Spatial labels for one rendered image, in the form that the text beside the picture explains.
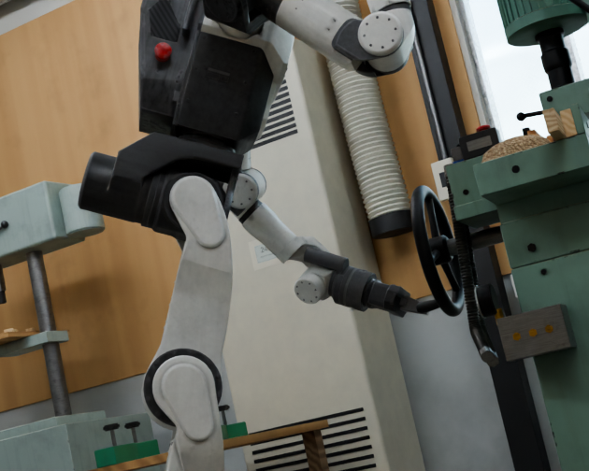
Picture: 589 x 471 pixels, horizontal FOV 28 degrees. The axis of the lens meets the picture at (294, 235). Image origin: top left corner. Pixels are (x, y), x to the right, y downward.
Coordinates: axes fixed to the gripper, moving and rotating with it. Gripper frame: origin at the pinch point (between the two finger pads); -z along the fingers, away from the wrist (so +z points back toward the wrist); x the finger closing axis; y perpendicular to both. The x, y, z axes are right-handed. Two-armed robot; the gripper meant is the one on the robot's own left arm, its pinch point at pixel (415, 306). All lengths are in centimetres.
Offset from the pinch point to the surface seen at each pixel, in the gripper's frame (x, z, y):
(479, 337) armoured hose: 14.7, -18.0, -3.6
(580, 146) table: 40, -30, 32
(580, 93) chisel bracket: 11, -22, 51
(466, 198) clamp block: 15.3, -7.1, 22.6
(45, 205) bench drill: -113, 171, 7
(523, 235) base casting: 24.8, -22.2, 16.7
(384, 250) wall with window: -140, 53, 28
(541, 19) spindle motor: 18, -11, 62
